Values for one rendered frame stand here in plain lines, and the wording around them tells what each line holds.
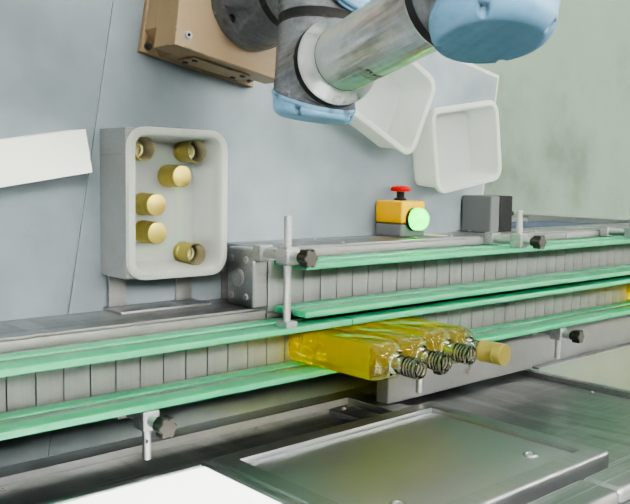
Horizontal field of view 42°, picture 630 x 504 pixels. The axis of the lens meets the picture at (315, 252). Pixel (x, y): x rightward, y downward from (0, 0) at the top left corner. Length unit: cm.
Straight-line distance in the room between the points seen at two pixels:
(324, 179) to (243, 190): 19
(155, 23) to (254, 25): 15
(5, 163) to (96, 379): 31
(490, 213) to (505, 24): 106
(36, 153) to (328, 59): 42
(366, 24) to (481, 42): 19
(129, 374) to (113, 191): 27
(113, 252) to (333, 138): 52
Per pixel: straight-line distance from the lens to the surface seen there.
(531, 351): 190
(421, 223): 160
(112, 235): 125
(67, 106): 126
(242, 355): 130
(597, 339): 214
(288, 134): 149
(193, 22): 126
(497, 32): 79
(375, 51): 95
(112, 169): 125
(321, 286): 138
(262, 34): 127
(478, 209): 182
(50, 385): 114
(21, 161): 117
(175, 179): 127
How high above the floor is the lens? 189
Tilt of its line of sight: 48 degrees down
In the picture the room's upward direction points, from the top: 97 degrees clockwise
